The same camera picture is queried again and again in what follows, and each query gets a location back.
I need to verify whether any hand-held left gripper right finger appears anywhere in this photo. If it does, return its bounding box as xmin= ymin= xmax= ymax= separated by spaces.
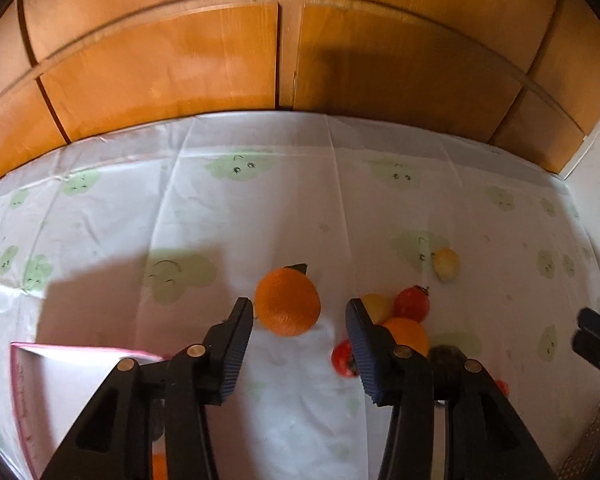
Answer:
xmin=345 ymin=298 xmax=556 ymax=480

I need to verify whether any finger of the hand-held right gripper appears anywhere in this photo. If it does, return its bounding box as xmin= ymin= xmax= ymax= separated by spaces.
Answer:
xmin=571 ymin=307 xmax=600 ymax=392

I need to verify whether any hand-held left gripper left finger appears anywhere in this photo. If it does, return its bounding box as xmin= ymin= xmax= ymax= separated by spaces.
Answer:
xmin=40 ymin=297 xmax=255 ymax=480

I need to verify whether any large orange with leaf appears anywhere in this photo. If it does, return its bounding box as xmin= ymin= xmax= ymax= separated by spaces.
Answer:
xmin=255 ymin=263 xmax=322 ymax=337

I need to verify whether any tan round fruit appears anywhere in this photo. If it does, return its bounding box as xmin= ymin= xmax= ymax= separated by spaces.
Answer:
xmin=361 ymin=294 xmax=395 ymax=325
xmin=432 ymin=248 xmax=461 ymax=283

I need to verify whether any pink box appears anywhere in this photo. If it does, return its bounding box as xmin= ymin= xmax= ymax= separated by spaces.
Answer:
xmin=10 ymin=342 xmax=166 ymax=480

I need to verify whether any red tomato with stem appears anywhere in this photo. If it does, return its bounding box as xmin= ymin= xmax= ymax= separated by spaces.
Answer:
xmin=393 ymin=285 xmax=432 ymax=323

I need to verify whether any dark brown fruit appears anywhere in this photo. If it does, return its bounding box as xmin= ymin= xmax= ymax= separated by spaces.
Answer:
xmin=426 ymin=344 xmax=468 ymax=368

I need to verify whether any white cloud-print tablecloth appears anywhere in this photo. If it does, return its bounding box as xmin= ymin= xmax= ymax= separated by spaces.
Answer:
xmin=0 ymin=112 xmax=600 ymax=480

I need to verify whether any wooden panelled cabinet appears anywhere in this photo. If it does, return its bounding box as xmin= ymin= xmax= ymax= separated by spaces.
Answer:
xmin=0 ymin=0 xmax=600 ymax=191

